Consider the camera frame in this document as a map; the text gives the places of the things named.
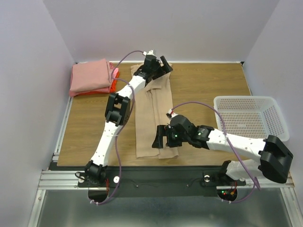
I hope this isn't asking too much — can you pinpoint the beige t shirt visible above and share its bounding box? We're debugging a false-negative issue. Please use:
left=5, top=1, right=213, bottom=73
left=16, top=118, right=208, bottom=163
left=135, top=73, right=179, bottom=159

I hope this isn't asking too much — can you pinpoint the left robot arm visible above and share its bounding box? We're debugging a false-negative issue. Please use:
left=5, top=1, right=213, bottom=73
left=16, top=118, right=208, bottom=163
left=79, top=51, right=173, bottom=186

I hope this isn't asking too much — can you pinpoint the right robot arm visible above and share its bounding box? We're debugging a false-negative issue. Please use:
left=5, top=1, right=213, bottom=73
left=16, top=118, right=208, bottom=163
left=152, top=114, right=293, bottom=184

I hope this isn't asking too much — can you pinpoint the folded light pink t shirt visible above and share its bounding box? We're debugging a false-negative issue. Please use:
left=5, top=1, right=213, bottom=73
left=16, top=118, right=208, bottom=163
left=111, top=68, right=119, bottom=82

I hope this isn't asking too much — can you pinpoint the white plastic basket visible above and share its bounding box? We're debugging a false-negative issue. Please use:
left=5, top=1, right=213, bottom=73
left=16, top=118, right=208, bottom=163
left=214, top=96, right=290, bottom=142

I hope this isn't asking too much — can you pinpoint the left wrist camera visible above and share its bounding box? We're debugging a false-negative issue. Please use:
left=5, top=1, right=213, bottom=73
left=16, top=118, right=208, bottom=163
left=143, top=50, right=155, bottom=56

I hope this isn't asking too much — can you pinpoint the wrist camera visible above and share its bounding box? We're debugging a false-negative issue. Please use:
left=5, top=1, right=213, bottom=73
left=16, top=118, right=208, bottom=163
left=166, top=109, right=178, bottom=120
left=143, top=50, right=155, bottom=56

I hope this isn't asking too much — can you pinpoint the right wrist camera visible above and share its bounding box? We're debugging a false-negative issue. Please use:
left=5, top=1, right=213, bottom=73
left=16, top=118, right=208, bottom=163
left=166, top=109, right=178, bottom=120

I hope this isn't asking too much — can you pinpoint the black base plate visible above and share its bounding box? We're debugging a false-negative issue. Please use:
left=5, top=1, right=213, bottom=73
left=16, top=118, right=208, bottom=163
left=78, top=166, right=246, bottom=198

